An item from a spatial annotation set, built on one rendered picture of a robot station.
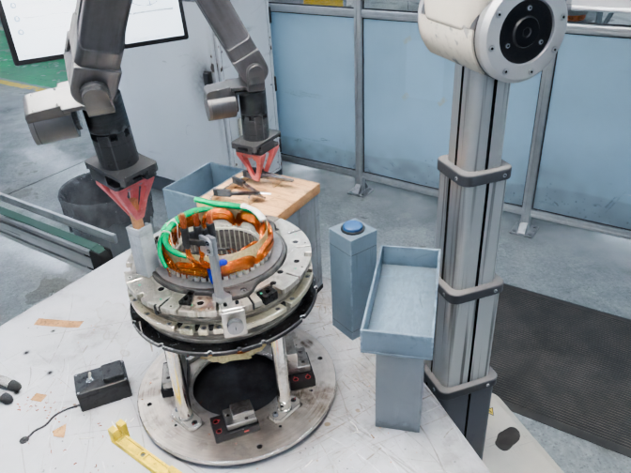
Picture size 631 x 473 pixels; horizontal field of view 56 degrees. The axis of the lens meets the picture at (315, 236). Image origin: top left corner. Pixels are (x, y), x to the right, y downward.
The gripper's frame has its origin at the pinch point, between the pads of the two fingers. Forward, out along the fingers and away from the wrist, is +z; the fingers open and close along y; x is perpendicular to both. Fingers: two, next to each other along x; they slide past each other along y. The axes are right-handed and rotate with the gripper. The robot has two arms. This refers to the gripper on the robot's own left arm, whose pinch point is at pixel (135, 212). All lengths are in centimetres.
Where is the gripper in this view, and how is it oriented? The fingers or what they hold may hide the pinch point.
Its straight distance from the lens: 98.1
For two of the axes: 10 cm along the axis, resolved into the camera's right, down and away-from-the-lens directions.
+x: 6.6, -4.8, 5.7
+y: 7.4, 3.4, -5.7
